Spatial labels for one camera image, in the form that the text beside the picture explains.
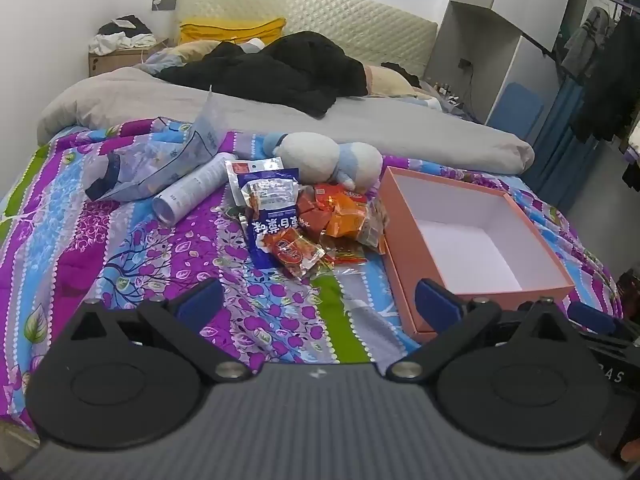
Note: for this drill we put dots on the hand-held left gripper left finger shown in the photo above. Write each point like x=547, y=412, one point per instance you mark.
x=200, y=304

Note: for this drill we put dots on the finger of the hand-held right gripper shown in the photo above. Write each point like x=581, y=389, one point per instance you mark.
x=592, y=316

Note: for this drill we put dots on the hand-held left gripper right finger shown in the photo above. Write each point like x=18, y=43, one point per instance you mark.
x=437, y=305

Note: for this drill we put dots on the pink cardboard box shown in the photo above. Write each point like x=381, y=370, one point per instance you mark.
x=465, y=240

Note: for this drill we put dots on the red clear snack packet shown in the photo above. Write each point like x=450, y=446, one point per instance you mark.
x=295, y=255

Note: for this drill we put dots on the orange snack packet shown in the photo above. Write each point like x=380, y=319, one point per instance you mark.
x=345, y=215

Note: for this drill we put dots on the blue snack bag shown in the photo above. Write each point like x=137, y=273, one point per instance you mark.
x=270, y=195

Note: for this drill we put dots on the red foil snack packet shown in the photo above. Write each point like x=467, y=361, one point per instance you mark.
x=312, y=210

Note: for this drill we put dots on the silver snack bag red label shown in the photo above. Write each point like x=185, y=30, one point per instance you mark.
x=250, y=166

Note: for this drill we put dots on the white tube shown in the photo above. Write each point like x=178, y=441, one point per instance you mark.
x=192, y=187

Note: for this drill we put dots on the clear plastic bag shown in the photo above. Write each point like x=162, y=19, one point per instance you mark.
x=150, y=165

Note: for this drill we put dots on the blue curtain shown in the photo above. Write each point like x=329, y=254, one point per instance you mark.
x=560, y=145

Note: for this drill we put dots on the grey duvet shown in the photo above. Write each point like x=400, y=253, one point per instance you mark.
x=390, y=130

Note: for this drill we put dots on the white blue plush toy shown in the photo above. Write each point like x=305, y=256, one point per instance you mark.
x=310, y=157

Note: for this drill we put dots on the blue board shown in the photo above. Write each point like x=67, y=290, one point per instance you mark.
x=515, y=110

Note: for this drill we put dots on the beige pillow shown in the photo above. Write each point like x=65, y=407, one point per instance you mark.
x=390, y=82

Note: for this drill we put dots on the hanging black coat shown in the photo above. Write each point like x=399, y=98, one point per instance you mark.
x=610, y=80

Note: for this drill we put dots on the black jacket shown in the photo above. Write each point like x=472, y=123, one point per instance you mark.
x=270, y=72

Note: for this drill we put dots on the cardboard nightstand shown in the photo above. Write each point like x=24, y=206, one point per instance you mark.
x=112, y=62

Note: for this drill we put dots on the yellow pillow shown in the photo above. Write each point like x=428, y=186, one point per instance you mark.
x=225, y=30

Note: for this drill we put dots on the hanging grey striped garment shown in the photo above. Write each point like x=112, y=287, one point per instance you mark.
x=582, y=40

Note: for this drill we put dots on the pile of clothes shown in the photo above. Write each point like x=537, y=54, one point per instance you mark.
x=120, y=35

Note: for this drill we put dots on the grey wardrobe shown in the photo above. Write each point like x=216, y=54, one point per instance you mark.
x=505, y=20

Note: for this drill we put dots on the cream quilted headboard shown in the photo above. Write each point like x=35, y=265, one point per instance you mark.
x=340, y=20

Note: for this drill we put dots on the wall socket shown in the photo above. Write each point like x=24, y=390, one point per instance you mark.
x=163, y=4

